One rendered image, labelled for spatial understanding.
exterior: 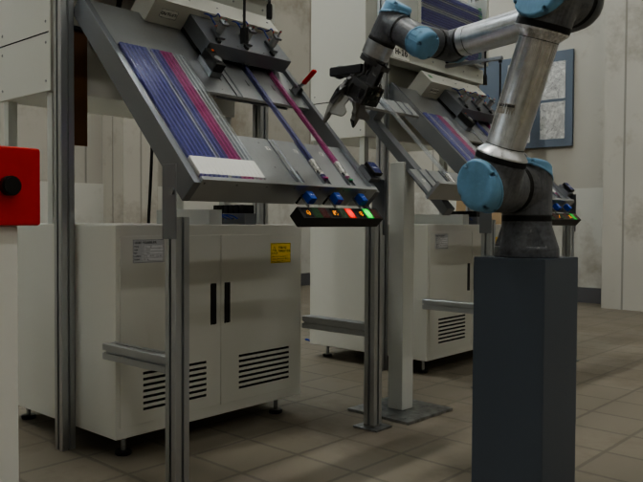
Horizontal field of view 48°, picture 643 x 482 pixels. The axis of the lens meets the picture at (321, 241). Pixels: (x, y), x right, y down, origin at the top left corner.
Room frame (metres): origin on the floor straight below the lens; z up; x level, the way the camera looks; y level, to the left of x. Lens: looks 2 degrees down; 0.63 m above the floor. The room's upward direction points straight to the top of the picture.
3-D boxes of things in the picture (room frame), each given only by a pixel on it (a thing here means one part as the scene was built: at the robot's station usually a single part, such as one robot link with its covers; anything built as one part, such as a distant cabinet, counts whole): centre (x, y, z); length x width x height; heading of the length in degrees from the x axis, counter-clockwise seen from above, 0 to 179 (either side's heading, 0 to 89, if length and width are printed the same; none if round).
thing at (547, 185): (1.73, -0.48, 0.72); 0.13 x 0.12 x 0.14; 131
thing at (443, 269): (3.32, -0.57, 0.65); 1.01 x 0.73 x 1.29; 49
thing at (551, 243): (1.74, -0.49, 0.60); 0.15 x 0.15 x 0.10
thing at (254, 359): (2.34, 0.54, 0.31); 0.70 x 0.65 x 0.62; 139
